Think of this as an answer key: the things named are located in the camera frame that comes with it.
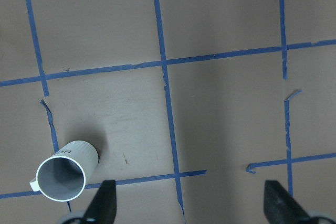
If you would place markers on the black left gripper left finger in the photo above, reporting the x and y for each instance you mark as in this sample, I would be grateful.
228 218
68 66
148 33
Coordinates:
103 207

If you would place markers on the white ribbed cup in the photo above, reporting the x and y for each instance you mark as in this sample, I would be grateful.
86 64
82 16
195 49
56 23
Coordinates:
63 176

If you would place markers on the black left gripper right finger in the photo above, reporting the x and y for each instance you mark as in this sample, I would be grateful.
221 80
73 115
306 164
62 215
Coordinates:
279 206

